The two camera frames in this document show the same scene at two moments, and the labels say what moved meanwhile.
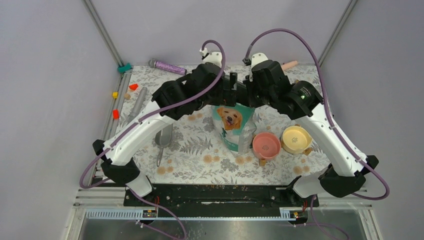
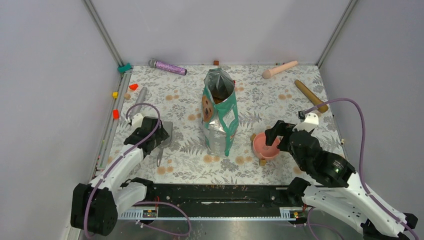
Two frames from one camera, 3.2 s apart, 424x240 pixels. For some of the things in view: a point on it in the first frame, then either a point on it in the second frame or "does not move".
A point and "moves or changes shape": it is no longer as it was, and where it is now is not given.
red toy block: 133,86 does not move
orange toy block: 115,114 does not move
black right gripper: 253,102 -> 281,128
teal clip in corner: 122,69 does not move
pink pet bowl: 266,146 does not move
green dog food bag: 237,125 moves or changes shape
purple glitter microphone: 153,63 does not move
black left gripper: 226,96 -> 160,136
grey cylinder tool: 138,105 does not move
